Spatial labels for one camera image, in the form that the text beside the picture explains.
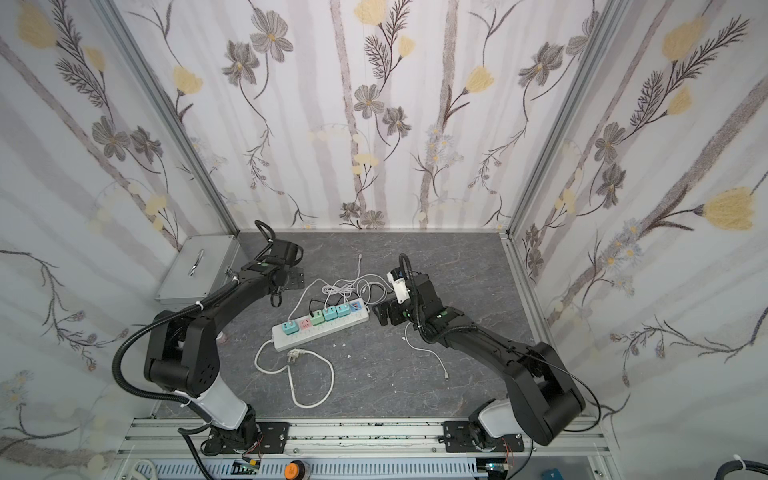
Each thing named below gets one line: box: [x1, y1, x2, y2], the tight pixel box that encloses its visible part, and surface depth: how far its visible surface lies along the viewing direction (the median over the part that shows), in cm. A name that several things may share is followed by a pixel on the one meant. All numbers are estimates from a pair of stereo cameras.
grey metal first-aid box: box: [154, 234, 240, 305], surface depth 92 cm
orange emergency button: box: [284, 460, 305, 480], surface depth 64 cm
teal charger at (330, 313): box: [322, 306, 339, 322], surface depth 92 cm
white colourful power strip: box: [271, 298, 370, 351], surface depth 92 cm
